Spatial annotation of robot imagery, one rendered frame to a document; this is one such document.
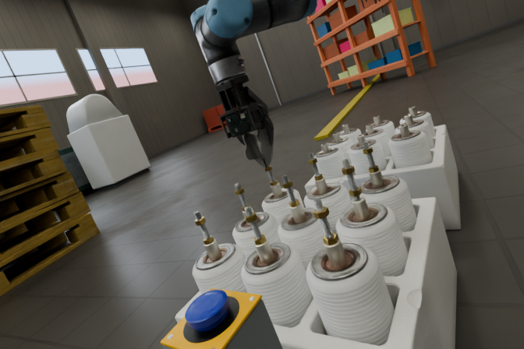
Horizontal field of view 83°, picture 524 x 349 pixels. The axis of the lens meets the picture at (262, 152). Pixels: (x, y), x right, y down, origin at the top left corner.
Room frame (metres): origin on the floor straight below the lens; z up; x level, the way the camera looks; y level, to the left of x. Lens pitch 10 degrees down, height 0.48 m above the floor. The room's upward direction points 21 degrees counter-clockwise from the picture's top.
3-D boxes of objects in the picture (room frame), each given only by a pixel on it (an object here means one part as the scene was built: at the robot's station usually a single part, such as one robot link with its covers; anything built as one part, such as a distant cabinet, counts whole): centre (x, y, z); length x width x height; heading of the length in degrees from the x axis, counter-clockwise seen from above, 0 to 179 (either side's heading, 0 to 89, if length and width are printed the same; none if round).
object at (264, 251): (0.43, 0.05, 0.26); 0.02 x 0.02 x 0.03
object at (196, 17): (0.67, 0.00, 0.64); 0.09 x 0.08 x 0.11; 17
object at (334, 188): (0.62, -0.10, 0.25); 0.08 x 0.08 x 0.01
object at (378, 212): (0.45, -0.12, 0.25); 0.08 x 0.08 x 0.01
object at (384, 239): (0.45, -0.12, 0.16); 0.10 x 0.10 x 0.18
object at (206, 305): (0.25, 0.10, 0.32); 0.04 x 0.04 x 0.02
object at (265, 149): (0.66, -0.01, 0.38); 0.06 x 0.03 x 0.09; 156
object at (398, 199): (0.54, -0.19, 0.16); 0.10 x 0.10 x 0.18
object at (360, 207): (0.45, -0.12, 0.26); 0.02 x 0.02 x 0.03
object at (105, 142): (5.15, 2.38, 0.75); 0.80 x 0.65 x 1.50; 148
